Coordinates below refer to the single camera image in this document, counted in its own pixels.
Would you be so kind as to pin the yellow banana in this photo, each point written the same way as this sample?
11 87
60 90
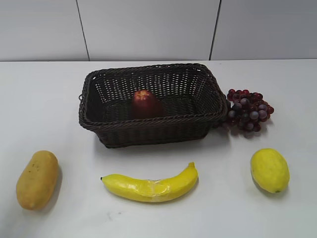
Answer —
152 191

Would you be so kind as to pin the black wicker basket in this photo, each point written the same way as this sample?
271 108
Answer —
191 100

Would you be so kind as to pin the yellow mango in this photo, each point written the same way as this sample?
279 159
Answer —
37 182

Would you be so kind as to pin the red apple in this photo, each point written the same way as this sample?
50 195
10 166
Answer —
146 105

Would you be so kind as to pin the dark red grape bunch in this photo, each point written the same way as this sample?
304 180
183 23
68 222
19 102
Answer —
247 110

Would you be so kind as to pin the yellow lemon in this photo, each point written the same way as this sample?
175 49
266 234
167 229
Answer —
270 170

